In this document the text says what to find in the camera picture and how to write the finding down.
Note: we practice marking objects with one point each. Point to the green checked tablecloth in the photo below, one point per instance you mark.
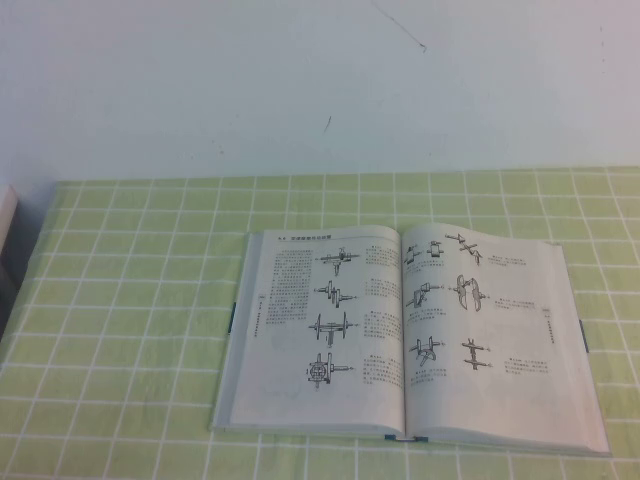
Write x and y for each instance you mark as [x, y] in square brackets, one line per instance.
[125, 325]

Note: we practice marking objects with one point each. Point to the technical book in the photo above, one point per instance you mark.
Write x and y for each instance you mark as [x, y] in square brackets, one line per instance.
[380, 325]

